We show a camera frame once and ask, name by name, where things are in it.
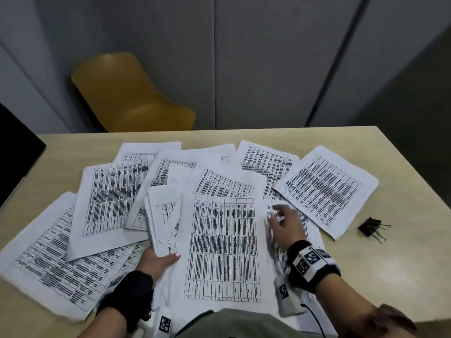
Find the person's left hand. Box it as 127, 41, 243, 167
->
135, 246, 181, 283

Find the yellow chair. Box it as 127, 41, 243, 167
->
71, 52, 196, 133

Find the person's right forearm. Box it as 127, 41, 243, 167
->
314, 272, 418, 338

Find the person's right hand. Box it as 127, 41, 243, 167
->
264, 204, 307, 252

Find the pile of printed papers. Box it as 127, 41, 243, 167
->
0, 139, 380, 337

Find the olive green shirt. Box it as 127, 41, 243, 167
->
174, 308, 339, 338

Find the white wrist camera with marker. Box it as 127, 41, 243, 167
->
274, 272, 307, 318
137, 306, 174, 338

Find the black monitor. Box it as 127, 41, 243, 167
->
0, 101, 47, 208

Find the black binder clip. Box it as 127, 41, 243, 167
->
358, 217, 392, 245

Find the black camera cable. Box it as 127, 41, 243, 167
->
300, 303, 327, 338

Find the black wrist strap with markers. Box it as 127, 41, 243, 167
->
286, 239, 342, 293
95, 270, 155, 333

